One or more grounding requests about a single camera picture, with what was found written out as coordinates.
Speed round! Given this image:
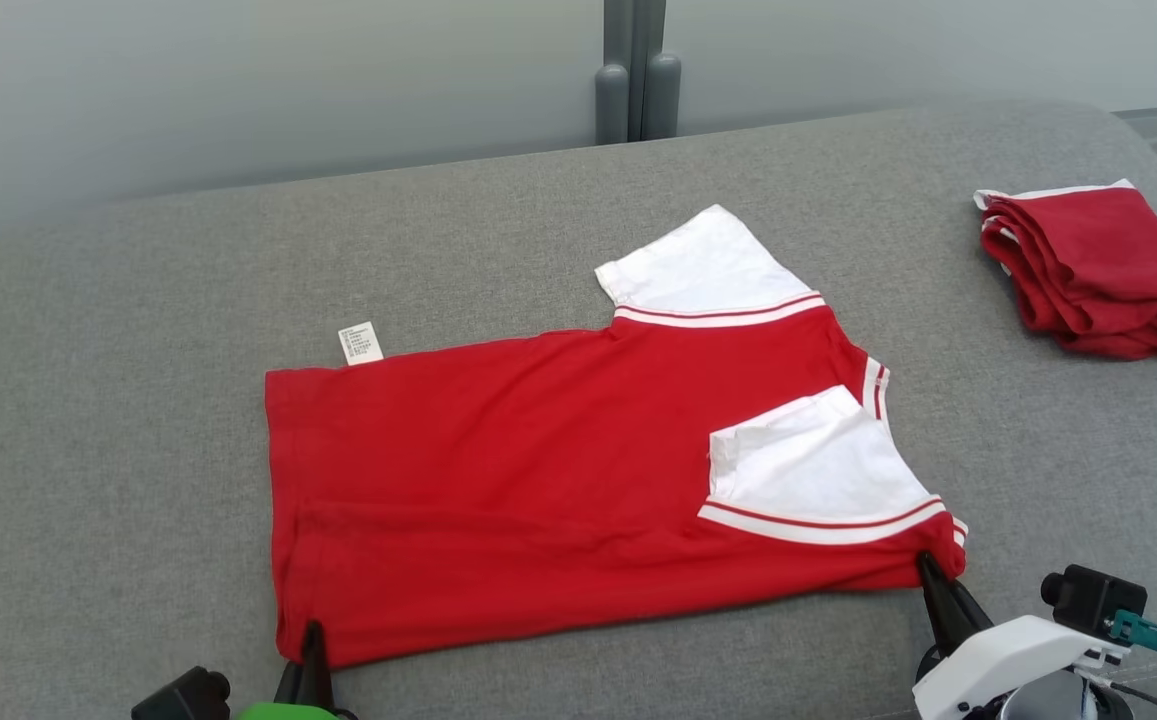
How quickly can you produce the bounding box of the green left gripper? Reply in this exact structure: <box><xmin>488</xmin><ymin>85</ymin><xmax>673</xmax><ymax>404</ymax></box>
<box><xmin>236</xmin><ymin>620</ymin><xmax>349</xmax><ymax>720</ymax></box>

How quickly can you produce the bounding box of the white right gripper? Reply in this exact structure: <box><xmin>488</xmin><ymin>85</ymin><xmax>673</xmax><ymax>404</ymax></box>
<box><xmin>913</xmin><ymin>552</ymin><xmax>1132</xmax><ymax>720</ymax></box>

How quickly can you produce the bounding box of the red and white t-shirt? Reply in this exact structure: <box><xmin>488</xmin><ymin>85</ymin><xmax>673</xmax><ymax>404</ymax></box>
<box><xmin>265</xmin><ymin>205</ymin><xmax>969</xmax><ymax>670</ymax></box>

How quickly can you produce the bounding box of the red basketball shorts white trim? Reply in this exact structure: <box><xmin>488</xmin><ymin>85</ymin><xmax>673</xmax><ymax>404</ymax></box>
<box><xmin>974</xmin><ymin>179</ymin><xmax>1157</xmax><ymax>369</ymax></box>

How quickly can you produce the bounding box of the teal right camera connector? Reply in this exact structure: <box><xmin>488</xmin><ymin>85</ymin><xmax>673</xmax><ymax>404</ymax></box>
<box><xmin>1108</xmin><ymin>610</ymin><xmax>1157</xmax><ymax>662</ymax></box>

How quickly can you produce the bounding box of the grey metal partition post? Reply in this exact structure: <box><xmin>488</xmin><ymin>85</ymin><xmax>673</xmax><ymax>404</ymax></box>
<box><xmin>595</xmin><ymin>0</ymin><xmax>683</xmax><ymax>147</ymax></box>

